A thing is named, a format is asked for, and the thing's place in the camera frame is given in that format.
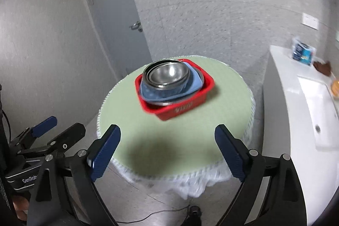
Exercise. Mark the person's left hand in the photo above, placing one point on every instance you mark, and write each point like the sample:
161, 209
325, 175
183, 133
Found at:
20, 207

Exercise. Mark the red plastic basin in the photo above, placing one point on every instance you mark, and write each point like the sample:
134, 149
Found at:
182, 110

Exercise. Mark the orange soap dish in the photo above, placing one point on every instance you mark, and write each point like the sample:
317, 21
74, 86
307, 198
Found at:
335, 88

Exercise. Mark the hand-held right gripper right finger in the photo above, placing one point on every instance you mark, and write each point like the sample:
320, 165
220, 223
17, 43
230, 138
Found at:
230, 151

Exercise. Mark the blue tissue pack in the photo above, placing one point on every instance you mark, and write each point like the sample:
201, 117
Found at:
303, 52

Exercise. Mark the green round table mat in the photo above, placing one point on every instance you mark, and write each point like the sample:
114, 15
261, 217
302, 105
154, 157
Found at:
172, 141

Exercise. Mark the white sink basin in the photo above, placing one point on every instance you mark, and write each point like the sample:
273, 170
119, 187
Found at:
317, 104

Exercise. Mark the brown cloth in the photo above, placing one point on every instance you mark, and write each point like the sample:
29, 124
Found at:
323, 67

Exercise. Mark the grey door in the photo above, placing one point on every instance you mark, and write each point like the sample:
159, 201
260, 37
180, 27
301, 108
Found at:
114, 16

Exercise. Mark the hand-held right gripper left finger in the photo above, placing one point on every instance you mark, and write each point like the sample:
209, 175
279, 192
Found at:
104, 154

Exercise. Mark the light blue plastic bowl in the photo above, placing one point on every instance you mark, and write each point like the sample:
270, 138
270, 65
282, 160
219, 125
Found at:
159, 95

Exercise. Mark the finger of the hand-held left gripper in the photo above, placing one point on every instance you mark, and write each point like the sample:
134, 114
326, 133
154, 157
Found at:
71, 134
43, 126

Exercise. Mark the white sink counter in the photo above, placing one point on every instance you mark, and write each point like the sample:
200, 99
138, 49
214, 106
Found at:
286, 120

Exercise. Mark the white wall outlet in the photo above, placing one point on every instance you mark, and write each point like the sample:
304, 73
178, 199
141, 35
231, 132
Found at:
306, 19
314, 23

